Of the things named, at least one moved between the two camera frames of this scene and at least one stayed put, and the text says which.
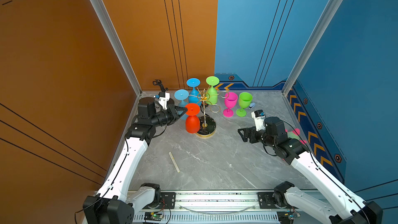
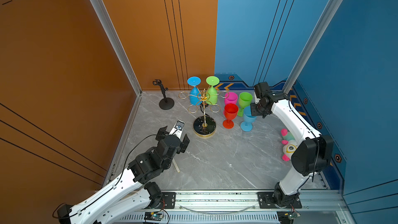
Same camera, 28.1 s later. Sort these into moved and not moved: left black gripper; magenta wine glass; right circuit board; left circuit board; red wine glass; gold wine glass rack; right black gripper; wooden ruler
Moved: right black gripper; red wine glass; left black gripper
Not moved: left circuit board; gold wine glass rack; magenta wine glass; wooden ruler; right circuit board
